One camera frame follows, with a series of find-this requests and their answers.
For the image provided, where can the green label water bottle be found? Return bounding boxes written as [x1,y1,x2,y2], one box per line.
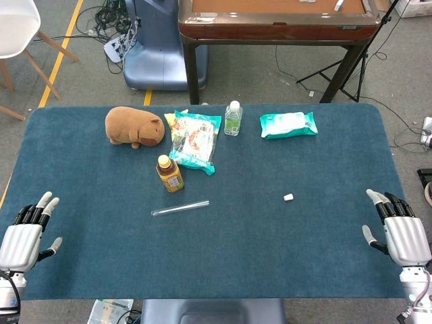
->
[224,100,243,136]

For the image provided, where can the printed plastic bag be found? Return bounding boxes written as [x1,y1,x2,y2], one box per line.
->
[88,298,135,324]

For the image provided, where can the black tripod stand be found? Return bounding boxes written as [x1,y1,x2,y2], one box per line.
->
[296,0,411,103]

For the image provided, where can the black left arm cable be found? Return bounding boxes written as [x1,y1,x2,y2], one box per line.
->
[0,271,22,318]

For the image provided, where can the yellow corn tea bottle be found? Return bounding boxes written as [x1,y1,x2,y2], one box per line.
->
[155,154,186,194]

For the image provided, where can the teal snack bag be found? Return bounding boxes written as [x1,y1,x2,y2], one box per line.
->
[164,109,223,176]

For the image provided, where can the white box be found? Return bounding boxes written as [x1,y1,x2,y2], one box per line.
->
[393,0,432,18]

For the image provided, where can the blue table mat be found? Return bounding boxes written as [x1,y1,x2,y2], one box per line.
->
[0,103,425,301]

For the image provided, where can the black cable bundle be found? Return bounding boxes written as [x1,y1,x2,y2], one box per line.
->
[76,0,139,74]

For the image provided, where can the white socket block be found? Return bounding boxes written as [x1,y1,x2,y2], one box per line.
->
[421,116,432,148]

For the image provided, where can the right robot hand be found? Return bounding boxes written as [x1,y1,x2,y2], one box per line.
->
[361,188,432,269]

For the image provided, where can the blue robot base machine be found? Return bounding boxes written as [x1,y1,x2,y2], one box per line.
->
[123,0,209,91]

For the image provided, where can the teal wet wipes pack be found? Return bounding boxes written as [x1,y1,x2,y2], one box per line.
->
[259,111,319,140]

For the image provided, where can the white power strip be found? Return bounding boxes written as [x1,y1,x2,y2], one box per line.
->
[103,32,136,63]

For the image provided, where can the black floor cable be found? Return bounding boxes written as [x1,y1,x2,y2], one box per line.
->
[359,96,432,149]

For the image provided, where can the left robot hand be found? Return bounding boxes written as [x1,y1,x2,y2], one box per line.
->
[0,191,64,273]

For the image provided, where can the glass test tube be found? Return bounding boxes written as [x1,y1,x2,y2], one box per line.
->
[151,200,211,217]

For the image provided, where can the black equipment frame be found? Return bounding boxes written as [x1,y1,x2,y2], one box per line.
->
[417,167,432,207]

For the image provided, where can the brown capybara plush toy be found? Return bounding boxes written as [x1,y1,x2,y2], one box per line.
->
[105,106,166,150]

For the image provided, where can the white chair wooden legs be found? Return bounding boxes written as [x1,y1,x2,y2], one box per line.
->
[0,0,81,122]

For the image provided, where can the brown mahjong table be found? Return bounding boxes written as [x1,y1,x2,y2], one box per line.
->
[178,0,382,105]

